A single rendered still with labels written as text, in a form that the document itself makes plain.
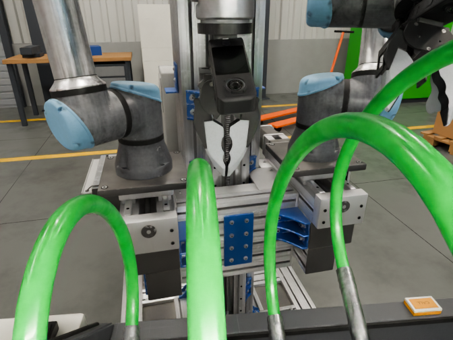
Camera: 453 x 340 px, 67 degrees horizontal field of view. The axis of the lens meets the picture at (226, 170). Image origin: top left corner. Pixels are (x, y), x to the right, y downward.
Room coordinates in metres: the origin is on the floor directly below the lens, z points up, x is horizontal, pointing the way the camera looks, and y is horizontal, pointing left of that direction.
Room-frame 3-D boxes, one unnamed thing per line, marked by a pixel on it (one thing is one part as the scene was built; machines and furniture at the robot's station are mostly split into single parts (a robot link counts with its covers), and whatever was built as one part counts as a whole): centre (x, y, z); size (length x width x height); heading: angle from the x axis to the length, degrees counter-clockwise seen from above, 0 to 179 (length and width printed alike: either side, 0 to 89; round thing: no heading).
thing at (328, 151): (0.95, -0.26, 1.09); 0.15 x 0.15 x 0.10
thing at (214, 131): (0.48, 0.02, 1.24); 0.06 x 0.03 x 0.09; 5
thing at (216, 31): (0.49, 0.00, 1.35); 0.09 x 0.08 x 0.12; 5
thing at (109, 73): (5.05, 2.17, 0.52); 1.60 x 0.70 x 1.03; 103
